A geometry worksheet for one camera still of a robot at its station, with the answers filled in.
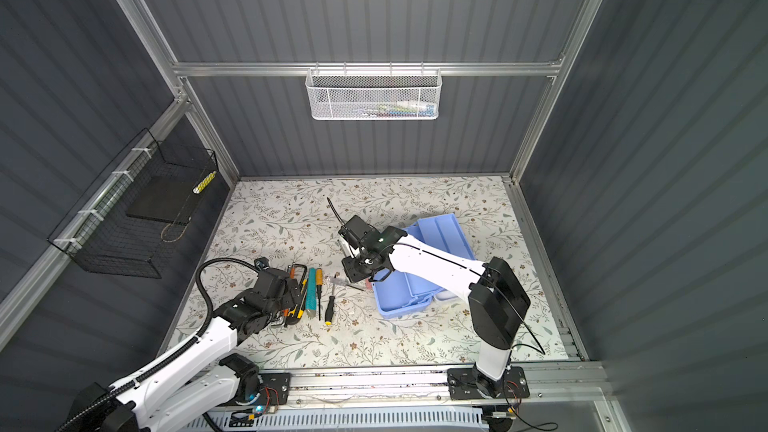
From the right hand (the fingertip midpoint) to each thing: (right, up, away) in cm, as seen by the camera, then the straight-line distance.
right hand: (353, 275), depth 82 cm
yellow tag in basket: (-41, +25, -1) cm, 48 cm away
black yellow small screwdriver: (-7, -11, +5) cm, 14 cm away
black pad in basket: (-47, +21, -7) cm, 52 cm away
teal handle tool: (-13, -7, +7) cm, 17 cm away
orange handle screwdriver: (-11, -7, +7) cm, 15 cm away
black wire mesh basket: (-53, +15, -10) cm, 56 cm away
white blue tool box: (+12, -8, +7) cm, 16 cm away
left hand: (-21, -5, +3) cm, 22 cm away
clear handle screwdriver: (-4, -5, +10) cm, 11 cm away
